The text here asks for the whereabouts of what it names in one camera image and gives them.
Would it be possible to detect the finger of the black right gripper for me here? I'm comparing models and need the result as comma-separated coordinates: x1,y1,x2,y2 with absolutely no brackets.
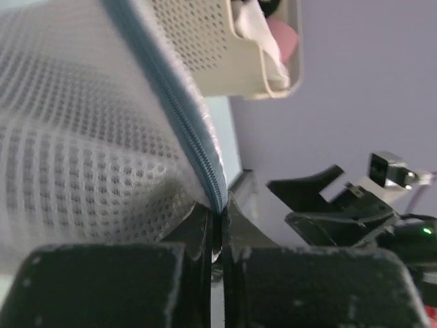
266,165,344,212

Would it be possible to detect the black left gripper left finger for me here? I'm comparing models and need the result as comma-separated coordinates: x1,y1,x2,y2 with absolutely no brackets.
1,204,213,327

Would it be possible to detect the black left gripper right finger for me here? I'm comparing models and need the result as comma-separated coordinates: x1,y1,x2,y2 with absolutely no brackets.
222,196,430,327

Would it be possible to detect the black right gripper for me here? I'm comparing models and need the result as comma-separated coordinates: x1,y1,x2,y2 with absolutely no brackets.
285,191,436,284

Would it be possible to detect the white mesh laundry bag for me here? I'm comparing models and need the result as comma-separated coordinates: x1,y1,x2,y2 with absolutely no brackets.
1,1,227,275

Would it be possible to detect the cream perforated plastic basket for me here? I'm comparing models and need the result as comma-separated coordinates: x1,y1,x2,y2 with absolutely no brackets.
129,1,303,100

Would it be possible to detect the white garment in basket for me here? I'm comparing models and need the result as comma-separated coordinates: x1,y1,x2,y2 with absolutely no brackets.
231,1,290,90

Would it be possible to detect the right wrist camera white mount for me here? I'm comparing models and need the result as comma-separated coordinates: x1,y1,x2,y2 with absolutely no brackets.
320,150,436,206

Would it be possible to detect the pink bra with black straps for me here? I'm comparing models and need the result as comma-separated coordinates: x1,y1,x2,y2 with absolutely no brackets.
267,17,299,64

